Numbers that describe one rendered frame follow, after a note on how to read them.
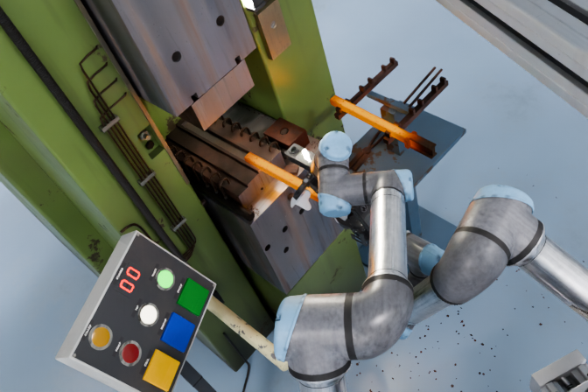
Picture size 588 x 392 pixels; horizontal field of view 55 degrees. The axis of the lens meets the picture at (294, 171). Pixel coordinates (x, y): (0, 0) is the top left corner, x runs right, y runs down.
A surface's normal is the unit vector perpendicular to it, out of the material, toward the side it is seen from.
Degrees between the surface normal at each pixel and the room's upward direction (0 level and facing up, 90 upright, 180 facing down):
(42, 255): 0
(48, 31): 90
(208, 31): 90
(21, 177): 90
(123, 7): 90
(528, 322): 0
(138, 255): 60
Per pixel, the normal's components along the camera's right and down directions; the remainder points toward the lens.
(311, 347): -0.21, 0.21
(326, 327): -0.25, -0.22
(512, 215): 0.30, -0.32
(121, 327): 0.68, -0.25
